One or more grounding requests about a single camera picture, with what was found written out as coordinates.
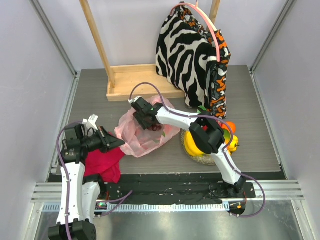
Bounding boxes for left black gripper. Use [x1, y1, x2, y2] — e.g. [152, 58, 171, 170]
[80, 126, 125, 154]

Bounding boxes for fake dark grapes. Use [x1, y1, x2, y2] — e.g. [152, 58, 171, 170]
[146, 124, 163, 132]

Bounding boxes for pink plastic bag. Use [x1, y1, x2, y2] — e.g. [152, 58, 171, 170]
[114, 108, 181, 158]

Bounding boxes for fake banana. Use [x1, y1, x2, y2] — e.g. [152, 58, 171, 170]
[183, 131, 205, 157]

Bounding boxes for fake red fruit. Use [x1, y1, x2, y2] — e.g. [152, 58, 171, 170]
[197, 105, 211, 118]

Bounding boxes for fake orange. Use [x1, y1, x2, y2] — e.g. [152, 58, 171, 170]
[223, 121, 236, 134]

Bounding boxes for fake yellow mango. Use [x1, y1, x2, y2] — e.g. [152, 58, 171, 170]
[227, 135, 239, 153]

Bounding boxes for orange green fake mango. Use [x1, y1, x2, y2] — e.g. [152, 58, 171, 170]
[223, 128, 231, 144]

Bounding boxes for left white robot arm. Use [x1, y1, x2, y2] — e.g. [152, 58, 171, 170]
[48, 119, 125, 240]

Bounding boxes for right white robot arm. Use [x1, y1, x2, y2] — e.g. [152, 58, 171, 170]
[128, 96, 246, 198]

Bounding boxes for red cloth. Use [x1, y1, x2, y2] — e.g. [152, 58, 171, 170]
[84, 147, 125, 184]

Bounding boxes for wooden clothes rack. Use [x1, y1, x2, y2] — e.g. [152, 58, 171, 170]
[79, 0, 215, 102]

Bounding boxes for zebra print garment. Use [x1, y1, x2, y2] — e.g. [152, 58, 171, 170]
[155, 5, 218, 108]

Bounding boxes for pink clothes hanger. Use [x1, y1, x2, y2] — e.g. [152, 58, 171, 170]
[171, 1, 221, 63]

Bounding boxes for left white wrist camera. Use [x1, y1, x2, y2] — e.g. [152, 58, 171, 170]
[82, 114, 99, 131]

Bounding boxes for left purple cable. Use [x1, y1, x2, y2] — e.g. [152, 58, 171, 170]
[56, 121, 133, 240]

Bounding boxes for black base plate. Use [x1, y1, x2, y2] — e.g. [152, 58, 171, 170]
[104, 173, 256, 205]

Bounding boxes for white cable duct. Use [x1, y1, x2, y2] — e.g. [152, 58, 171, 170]
[42, 201, 230, 214]

